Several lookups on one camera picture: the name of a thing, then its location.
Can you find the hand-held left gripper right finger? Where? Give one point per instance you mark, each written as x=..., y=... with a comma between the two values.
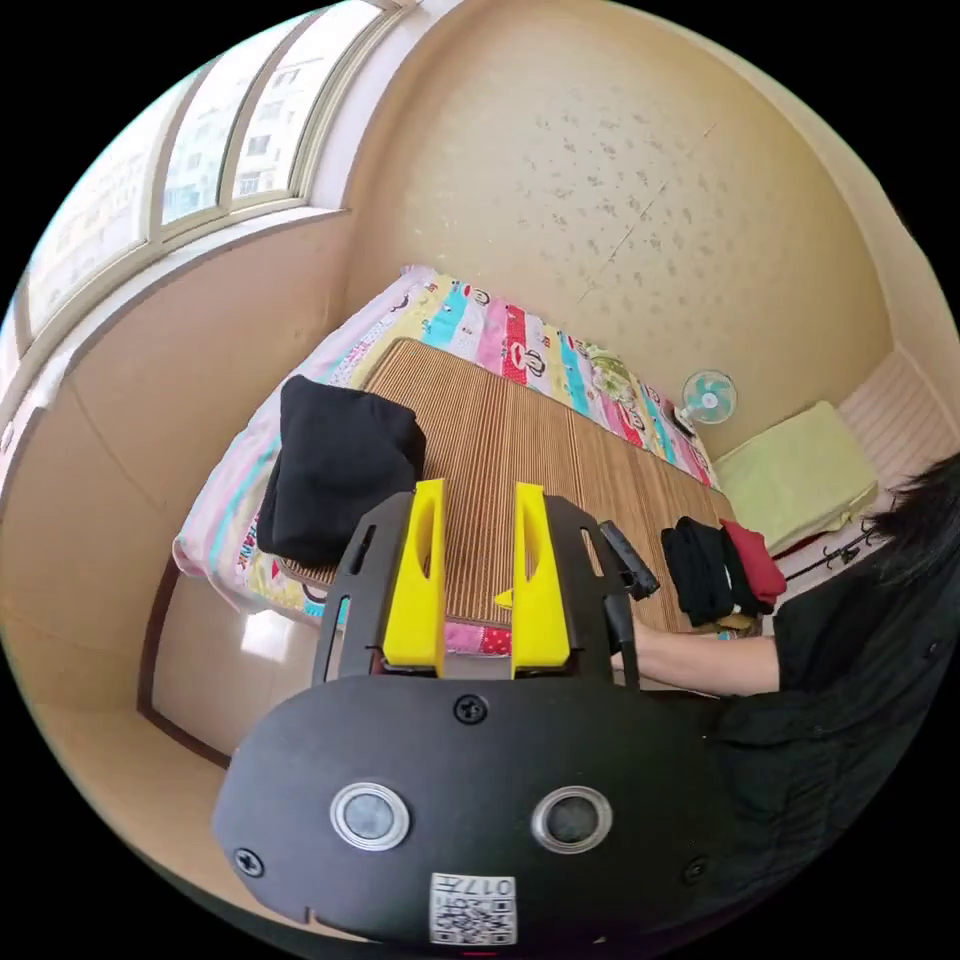
x=541, y=615

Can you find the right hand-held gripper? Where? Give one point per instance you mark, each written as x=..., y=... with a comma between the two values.
x=619, y=622

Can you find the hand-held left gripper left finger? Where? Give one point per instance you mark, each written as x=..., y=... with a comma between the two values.
x=411, y=600

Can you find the person's right forearm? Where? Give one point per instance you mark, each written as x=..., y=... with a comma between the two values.
x=712, y=660

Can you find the black long sleeve shirt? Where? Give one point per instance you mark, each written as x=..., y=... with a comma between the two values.
x=337, y=472

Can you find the person's right hand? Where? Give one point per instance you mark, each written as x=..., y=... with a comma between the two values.
x=637, y=651

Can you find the bed with woven mat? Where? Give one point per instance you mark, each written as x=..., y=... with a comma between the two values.
x=487, y=427

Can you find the pile of clothes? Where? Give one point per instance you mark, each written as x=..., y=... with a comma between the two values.
x=712, y=570

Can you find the green floral pillow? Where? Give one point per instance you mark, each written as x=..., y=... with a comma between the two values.
x=611, y=373

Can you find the small white fan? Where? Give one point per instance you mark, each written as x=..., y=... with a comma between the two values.
x=708, y=396

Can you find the light green cushion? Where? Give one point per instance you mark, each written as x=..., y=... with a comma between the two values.
x=795, y=472

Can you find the person's body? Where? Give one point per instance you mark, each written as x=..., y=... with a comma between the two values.
x=847, y=660

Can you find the window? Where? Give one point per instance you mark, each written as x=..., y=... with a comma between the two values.
x=187, y=150

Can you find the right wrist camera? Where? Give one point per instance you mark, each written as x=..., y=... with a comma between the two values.
x=630, y=559

